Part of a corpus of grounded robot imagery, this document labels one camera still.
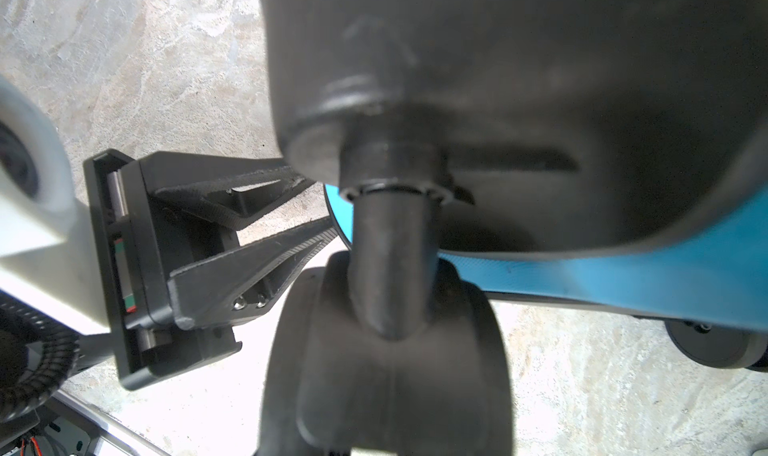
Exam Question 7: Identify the blue hard-shell suitcase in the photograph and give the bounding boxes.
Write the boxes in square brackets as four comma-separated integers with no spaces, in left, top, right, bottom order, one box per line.
[258,0,767,455]

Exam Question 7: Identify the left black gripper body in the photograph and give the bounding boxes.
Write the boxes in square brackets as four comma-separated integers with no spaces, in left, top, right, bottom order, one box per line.
[83,150,242,391]

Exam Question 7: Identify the aluminium mounting rail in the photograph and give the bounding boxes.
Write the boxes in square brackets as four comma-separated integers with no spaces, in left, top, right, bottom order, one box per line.
[1,391,167,456]

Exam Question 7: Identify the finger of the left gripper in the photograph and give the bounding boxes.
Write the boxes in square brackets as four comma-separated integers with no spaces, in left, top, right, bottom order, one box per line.
[167,217,337,330]
[140,152,314,231]

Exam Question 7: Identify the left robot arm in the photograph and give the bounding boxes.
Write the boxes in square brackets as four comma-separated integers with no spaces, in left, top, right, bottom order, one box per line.
[1,82,336,422]

